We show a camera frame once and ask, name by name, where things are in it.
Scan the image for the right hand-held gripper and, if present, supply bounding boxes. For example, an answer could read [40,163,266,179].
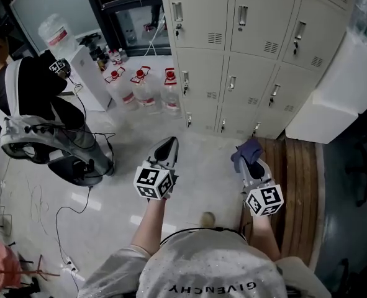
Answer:
[238,158,285,219]

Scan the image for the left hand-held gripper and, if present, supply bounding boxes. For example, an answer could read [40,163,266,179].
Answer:
[133,136,180,202]

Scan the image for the blue cloth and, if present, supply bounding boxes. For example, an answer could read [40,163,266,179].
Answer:
[230,137,265,174]

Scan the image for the bank of beige locker doors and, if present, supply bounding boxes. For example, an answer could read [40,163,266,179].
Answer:
[158,0,363,141]

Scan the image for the person's left forearm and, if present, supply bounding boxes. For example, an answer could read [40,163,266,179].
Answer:
[131,196,167,256]

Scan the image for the person's right forearm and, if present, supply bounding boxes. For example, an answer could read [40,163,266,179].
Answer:
[250,213,282,262]

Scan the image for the wooden slatted platform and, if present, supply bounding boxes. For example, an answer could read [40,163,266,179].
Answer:
[240,137,320,267]

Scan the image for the clear water jug red cap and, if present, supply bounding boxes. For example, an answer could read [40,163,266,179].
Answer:
[103,66,139,112]
[130,65,163,115]
[160,67,184,119]

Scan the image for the person's beige shoe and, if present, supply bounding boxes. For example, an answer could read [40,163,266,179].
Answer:
[200,211,217,228]

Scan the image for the person's grey printed shirt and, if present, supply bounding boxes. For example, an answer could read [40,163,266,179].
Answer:
[76,227,333,298]

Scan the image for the white water dispenser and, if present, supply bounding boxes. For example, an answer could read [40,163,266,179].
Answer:
[60,44,113,113]

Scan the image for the small white bottle red cap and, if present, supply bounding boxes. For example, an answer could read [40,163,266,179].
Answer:
[108,48,125,66]

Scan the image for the black office chair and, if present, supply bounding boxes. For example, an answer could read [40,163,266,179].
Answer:
[343,134,367,208]

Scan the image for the black framed glass door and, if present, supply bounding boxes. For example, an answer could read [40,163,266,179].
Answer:
[89,0,173,58]

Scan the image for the white power strip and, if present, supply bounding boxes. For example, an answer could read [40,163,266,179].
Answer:
[63,257,79,273]

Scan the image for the large clear water bottle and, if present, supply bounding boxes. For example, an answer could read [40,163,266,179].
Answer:
[37,13,79,59]

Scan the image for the red fabric bundle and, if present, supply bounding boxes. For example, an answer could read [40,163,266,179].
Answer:
[0,237,24,293]

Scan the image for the black floor cable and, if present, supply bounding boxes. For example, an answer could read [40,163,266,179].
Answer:
[54,185,93,292]

